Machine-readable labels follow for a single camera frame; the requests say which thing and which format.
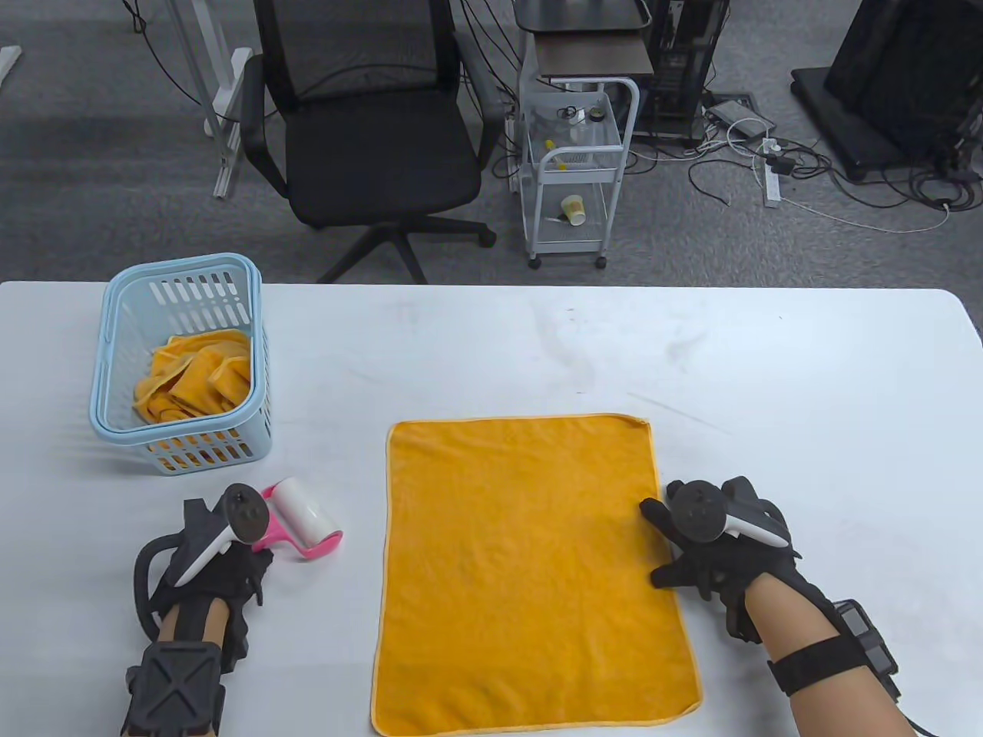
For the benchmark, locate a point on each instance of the person's left hand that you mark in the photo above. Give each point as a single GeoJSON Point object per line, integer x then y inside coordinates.
{"type": "Point", "coordinates": [223, 572]}

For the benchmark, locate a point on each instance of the person's right hand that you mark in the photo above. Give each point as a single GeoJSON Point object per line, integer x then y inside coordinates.
{"type": "Point", "coordinates": [745, 560]}

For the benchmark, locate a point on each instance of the person's left fingers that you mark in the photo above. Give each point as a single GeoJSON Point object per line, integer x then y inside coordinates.
{"type": "Point", "coordinates": [257, 572]}

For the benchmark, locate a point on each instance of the person's right thumb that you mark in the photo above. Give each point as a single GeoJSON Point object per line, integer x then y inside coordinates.
{"type": "Point", "coordinates": [670, 576]}

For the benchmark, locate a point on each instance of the pink lint roller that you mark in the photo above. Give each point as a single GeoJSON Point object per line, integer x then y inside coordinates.
{"type": "Point", "coordinates": [303, 507]}

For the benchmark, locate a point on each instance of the person's right forearm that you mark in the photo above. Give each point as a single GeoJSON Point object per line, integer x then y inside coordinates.
{"type": "Point", "coordinates": [829, 691]}

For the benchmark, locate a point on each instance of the person's left forearm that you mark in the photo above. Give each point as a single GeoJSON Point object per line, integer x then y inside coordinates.
{"type": "Point", "coordinates": [192, 618]}

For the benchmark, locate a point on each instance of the left glove white black controller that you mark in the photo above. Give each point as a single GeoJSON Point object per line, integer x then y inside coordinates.
{"type": "Point", "coordinates": [223, 530]}

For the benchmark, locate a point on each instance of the glove white black controller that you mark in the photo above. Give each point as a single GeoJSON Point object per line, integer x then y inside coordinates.
{"type": "Point", "coordinates": [223, 530]}
{"type": "Point", "coordinates": [710, 510]}

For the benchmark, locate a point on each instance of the right glove white black controller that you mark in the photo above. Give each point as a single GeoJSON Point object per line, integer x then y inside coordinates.
{"type": "Point", "coordinates": [710, 510]}

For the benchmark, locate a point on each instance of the flat orange towel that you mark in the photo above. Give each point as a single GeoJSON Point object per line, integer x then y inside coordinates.
{"type": "Point", "coordinates": [530, 576]}

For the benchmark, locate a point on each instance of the crumpled orange cloths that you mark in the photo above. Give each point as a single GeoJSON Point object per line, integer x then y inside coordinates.
{"type": "Point", "coordinates": [196, 376]}

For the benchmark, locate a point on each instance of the light blue plastic basket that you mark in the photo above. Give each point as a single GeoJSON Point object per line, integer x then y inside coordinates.
{"type": "Point", "coordinates": [123, 307]}

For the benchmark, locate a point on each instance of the paper cup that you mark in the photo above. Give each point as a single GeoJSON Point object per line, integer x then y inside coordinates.
{"type": "Point", "coordinates": [574, 209]}

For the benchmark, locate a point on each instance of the white power strip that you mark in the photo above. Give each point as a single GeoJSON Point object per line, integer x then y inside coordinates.
{"type": "Point", "coordinates": [772, 180]}

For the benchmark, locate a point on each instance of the black mesh office chair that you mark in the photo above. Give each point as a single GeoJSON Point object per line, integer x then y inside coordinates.
{"type": "Point", "coordinates": [376, 153]}

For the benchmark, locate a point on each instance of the grey power adapter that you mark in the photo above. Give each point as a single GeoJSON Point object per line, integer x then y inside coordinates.
{"type": "Point", "coordinates": [737, 119]}

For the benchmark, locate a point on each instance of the black computer tower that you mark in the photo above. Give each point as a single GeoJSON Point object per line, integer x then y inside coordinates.
{"type": "Point", "coordinates": [683, 69]}

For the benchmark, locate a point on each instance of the grey tray stand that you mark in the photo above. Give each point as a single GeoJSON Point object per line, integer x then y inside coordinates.
{"type": "Point", "coordinates": [591, 46]}

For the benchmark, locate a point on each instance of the black screen stand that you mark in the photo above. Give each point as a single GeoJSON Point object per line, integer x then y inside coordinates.
{"type": "Point", "coordinates": [898, 77]}

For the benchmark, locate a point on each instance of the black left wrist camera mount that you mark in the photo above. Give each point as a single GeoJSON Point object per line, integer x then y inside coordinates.
{"type": "Point", "coordinates": [177, 687]}

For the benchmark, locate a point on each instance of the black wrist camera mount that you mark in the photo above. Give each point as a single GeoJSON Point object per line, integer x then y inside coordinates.
{"type": "Point", "coordinates": [177, 687]}
{"type": "Point", "coordinates": [860, 645]}

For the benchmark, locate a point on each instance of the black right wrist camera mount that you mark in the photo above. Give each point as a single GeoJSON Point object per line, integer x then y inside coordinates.
{"type": "Point", "coordinates": [860, 645]}

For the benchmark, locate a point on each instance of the white desk leg frame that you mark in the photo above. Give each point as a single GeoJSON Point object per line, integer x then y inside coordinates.
{"type": "Point", "coordinates": [226, 115]}

